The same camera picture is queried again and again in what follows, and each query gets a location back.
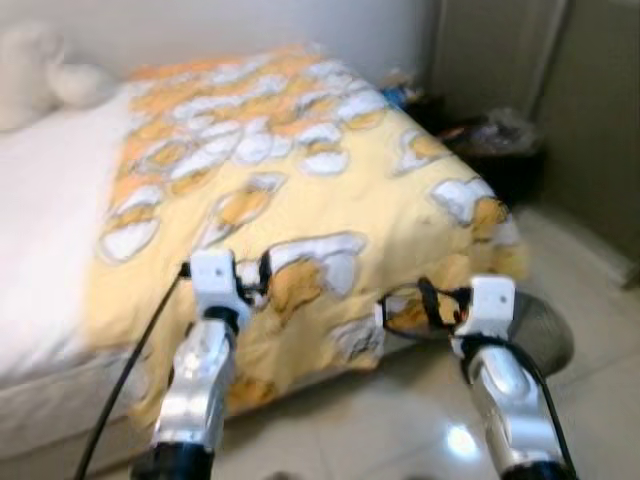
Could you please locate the yellow cartoon egg blanket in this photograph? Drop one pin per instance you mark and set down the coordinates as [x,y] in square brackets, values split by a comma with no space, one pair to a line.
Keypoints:
[300,200]

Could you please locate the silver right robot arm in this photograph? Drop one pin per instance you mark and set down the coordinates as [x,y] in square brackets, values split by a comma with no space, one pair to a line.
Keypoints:
[505,400]

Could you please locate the black mesh waste bin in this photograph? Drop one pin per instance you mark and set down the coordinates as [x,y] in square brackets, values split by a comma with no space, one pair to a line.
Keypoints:
[545,335]

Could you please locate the black bedside bin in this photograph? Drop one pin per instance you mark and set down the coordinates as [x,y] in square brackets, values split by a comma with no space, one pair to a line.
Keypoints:
[505,178]

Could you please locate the clear crumpled plastic bag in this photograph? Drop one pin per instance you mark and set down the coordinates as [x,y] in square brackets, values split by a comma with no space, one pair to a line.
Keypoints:
[505,130]

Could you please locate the bed with white sheet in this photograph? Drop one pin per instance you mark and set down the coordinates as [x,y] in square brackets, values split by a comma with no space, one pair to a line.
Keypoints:
[50,240]

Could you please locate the small blue item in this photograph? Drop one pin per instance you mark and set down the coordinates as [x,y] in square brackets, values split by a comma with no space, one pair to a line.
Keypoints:
[402,92]

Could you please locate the grey sliding door wardrobe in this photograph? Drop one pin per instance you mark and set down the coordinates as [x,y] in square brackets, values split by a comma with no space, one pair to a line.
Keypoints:
[590,100]

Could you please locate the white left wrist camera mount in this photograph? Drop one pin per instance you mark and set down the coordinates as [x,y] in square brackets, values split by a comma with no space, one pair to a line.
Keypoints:
[213,278]

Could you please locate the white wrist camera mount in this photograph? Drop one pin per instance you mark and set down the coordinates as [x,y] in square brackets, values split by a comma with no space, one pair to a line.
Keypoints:
[213,278]
[490,308]

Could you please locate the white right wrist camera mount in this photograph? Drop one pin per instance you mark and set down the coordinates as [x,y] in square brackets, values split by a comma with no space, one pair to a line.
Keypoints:
[490,308]

